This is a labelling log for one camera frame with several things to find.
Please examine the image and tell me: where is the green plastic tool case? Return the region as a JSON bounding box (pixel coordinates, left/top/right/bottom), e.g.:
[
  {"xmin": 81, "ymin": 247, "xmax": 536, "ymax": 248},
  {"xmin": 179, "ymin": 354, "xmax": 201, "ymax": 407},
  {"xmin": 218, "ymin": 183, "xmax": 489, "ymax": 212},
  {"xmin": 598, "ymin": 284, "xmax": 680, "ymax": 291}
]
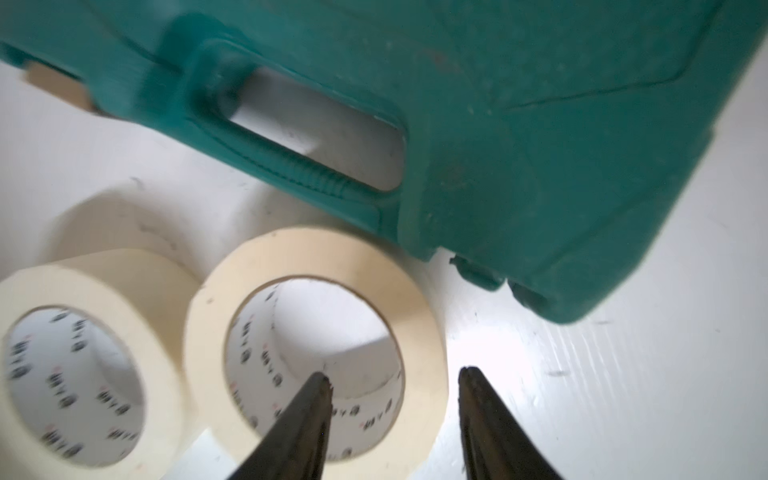
[{"xmin": 1, "ymin": 1, "xmax": 767, "ymax": 324}]

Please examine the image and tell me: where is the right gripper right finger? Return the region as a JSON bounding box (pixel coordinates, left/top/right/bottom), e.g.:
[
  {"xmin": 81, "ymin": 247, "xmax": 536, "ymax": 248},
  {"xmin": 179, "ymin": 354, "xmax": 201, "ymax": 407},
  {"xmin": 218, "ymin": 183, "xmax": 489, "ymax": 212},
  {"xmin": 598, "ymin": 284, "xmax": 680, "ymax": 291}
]
[{"xmin": 458, "ymin": 366, "xmax": 562, "ymax": 480}]

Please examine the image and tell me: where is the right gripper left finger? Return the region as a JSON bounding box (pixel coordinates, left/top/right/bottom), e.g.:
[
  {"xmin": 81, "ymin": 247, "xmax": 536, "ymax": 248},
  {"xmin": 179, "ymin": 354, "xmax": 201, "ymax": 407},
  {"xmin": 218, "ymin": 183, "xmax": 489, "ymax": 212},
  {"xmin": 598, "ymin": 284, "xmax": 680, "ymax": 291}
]
[{"xmin": 229, "ymin": 372, "xmax": 333, "ymax": 480}]

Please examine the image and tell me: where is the masking tape roll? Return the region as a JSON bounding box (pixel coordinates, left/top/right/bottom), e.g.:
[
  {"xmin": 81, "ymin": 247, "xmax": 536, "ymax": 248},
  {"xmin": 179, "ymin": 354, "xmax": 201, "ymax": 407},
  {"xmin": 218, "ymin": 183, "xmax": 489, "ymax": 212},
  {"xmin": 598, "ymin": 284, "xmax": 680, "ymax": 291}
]
[
  {"xmin": 184, "ymin": 228, "xmax": 449, "ymax": 479},
  {"xmin": 1, "ymin": 249, "xmax": 200, "ymax": 479}
]

